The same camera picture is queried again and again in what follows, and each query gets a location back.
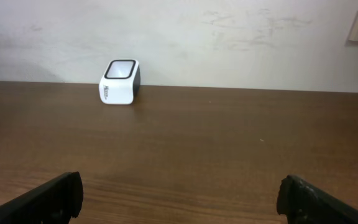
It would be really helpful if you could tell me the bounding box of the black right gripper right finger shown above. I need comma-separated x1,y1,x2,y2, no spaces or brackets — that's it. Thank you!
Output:
276,175,358,224

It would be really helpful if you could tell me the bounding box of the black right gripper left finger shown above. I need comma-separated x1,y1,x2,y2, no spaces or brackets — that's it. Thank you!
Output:
0,172,83,224

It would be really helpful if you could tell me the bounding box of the white barcode scanner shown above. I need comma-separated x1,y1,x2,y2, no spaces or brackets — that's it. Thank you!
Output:
99,59,141,105

